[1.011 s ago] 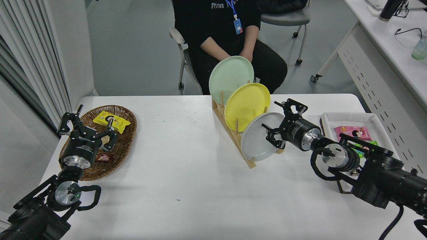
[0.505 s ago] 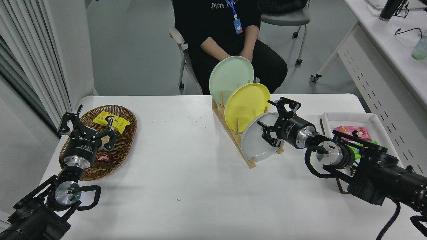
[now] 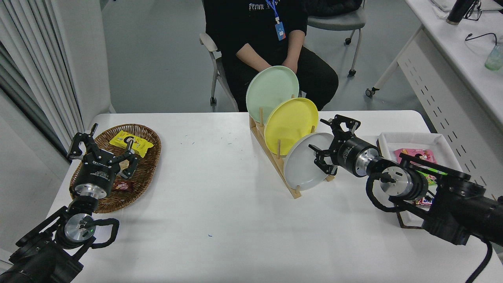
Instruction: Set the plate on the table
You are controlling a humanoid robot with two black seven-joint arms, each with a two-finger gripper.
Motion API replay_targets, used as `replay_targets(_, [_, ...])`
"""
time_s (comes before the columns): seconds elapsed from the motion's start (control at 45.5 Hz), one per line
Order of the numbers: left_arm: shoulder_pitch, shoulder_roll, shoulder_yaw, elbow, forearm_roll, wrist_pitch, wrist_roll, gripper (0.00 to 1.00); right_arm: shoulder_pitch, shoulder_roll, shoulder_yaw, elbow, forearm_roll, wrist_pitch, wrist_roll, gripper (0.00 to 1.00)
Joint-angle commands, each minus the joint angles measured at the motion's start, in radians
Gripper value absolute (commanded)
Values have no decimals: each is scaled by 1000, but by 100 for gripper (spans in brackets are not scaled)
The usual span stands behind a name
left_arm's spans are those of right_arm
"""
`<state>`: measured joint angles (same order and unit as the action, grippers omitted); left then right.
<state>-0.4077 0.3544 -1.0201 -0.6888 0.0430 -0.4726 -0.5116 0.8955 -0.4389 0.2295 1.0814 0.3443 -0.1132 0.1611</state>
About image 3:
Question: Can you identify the thin black cable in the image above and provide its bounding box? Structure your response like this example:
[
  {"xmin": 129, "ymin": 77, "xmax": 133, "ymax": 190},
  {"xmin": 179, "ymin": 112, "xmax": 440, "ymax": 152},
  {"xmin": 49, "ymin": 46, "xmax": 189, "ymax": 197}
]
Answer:
[{"xmin": 466, "ymin": 33, "xmax": 499, "ymax": 44}]

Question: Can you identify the person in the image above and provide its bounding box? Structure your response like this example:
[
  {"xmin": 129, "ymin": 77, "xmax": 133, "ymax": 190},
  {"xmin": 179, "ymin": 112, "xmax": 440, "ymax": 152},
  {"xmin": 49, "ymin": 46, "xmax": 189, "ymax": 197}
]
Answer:
[{"xmin": 202, "ymin": 0, "xmax": 339, "ymax": 112}]

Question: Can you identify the pale green plastic bottle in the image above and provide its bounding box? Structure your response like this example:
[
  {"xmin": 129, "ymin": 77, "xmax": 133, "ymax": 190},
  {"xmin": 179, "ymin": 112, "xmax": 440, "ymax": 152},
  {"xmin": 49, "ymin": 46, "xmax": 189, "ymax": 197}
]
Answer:
[{"xmin": 485, "ymin": 36, "xmax": 503, "ymax": 71}]

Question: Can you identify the black flask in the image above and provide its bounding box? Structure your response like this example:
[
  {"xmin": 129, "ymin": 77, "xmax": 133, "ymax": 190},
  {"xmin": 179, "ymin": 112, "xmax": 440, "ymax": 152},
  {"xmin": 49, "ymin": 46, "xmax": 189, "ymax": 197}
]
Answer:
[{"xmin": 447, "ymin": 0, "xmax": 477, "ymax": 26}]

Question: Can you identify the yellow snack packet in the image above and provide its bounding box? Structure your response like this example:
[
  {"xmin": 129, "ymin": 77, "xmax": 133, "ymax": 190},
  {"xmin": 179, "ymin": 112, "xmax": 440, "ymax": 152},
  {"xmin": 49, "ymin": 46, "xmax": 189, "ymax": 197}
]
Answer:
[{"xmin": 109, "ymin": 131, "xmax": 154, "ymax": 158}]

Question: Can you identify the grey white curtain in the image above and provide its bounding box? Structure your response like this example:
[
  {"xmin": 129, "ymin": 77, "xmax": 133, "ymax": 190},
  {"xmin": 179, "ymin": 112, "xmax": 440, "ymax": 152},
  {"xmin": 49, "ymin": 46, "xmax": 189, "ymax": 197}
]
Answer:
[{"xmin": 0, "ymin": 0, "xmax": 85, "ymax": 158}]

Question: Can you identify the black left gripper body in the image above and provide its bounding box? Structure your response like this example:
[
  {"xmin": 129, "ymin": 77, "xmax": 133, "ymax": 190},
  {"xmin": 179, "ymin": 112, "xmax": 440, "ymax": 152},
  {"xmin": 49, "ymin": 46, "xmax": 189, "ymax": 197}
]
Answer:
[{"xmin": 73, "ymin": 155, "xmax": 121, "ymax": 192}]

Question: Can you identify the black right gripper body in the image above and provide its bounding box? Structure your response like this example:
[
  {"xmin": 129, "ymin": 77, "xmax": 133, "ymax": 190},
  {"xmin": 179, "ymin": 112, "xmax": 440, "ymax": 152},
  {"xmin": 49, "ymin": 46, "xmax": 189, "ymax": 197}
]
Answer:
[{"xmin": 332, "ymin": 136, "xmax": 370, "ymax": 174}]

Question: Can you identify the white tray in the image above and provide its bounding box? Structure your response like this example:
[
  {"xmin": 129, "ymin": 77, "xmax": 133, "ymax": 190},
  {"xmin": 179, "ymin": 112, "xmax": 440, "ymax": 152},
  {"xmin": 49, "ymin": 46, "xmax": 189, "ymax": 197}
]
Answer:
[{"xmin": 376, "ymin": 132, "xmax": 468, "ymax": 229}]

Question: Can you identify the green snack packet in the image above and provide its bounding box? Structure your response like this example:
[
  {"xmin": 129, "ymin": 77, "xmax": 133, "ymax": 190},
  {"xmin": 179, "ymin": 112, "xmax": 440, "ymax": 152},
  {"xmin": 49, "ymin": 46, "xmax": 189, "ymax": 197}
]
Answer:
[{"xmin": 417, "ymin": 167, "xmax": 448, "ymax": 187}]

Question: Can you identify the grey plate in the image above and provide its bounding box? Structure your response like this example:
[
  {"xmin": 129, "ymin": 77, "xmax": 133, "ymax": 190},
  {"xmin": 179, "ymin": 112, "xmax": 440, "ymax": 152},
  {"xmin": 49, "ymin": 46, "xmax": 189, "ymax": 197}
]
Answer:
[{"xmin": 283, "ymin": 132, "xmax": 340, "ymax": 192}]

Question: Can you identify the grey wheeled chair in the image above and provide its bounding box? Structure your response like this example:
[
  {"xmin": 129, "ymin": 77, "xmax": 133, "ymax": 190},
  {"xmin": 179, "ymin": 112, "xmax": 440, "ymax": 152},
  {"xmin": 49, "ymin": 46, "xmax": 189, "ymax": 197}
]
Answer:
[{"xmin": 307, "ymin": 0, "xmax": 367, "ymax": 77}]

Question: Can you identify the blue lanyard badge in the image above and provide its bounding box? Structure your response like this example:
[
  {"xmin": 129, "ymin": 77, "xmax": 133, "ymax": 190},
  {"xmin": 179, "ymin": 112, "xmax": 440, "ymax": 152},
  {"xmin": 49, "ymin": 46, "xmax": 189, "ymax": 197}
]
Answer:
[{"xmin": 266, "ymin": 0, "xmax": 286, "ymax": 41}]

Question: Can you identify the black jacket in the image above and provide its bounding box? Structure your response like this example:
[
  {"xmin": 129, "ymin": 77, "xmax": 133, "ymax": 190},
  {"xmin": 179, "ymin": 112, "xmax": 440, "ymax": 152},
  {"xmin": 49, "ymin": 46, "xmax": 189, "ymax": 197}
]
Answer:
[{"xmin": 307, "ymin": 0, "xmax": 363, "ymax": 17}]

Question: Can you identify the brown wicker basket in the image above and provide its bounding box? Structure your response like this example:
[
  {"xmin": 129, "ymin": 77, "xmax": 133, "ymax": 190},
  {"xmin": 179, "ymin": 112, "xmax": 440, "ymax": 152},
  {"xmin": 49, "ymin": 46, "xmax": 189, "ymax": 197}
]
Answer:
[{"xmin": 70, "ymin": 123, "xmax": 162, "ymax": 214}]

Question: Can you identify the pink snack packet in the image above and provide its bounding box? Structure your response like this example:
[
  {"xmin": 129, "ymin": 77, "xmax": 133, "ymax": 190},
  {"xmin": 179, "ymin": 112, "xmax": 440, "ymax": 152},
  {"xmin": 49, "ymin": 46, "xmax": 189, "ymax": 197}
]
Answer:
[{"xmin": 394, "ymin": 148, "xmax": 437, "ymax": 165}]

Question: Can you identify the tan snack packet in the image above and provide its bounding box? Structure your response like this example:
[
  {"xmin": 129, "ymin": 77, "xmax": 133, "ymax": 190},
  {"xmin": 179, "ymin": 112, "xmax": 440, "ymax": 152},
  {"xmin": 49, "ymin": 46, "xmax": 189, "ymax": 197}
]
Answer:
[{"xmin": 117, "ymin": 159, "xmax": 133, "ymax": 178}]

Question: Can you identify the white desk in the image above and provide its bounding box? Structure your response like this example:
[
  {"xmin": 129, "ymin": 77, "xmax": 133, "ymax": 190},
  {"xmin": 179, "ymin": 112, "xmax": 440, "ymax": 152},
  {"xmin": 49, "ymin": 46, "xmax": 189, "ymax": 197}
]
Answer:
[{"xmin": 365, "ymin": 0, "xmax": 503, "ymax": 209}]

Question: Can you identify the yellow plate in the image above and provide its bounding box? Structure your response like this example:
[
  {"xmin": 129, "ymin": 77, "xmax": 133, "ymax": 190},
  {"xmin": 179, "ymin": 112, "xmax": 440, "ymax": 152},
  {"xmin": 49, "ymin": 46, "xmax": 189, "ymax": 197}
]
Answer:
[{"xmin": 264, "ymin": 97, "xmax": 319, "ymax": 156}]

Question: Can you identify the pale green plate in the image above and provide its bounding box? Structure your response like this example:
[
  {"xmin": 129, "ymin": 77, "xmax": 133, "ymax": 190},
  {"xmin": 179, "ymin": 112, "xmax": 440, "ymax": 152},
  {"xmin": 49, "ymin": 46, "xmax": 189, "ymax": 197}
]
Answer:
[{"xmin": 246, "ymin": 66, "xmax": 300, "ymax": 125}]

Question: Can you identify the chair with white armrests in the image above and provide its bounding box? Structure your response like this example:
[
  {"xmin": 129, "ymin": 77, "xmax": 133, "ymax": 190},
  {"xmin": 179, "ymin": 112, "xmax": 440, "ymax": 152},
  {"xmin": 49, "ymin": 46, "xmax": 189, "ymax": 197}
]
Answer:
[{"xmin": 199, "ymin": 33, "xmax": 240, "ymax": 112}]

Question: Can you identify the wooden plate rack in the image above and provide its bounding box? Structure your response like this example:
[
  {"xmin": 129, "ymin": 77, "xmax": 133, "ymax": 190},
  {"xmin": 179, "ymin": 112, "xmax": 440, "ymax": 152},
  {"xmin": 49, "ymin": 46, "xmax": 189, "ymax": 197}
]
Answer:
[{"xmin": 250, "ymin": 94, "xmax": 336, "ymax": 199}]

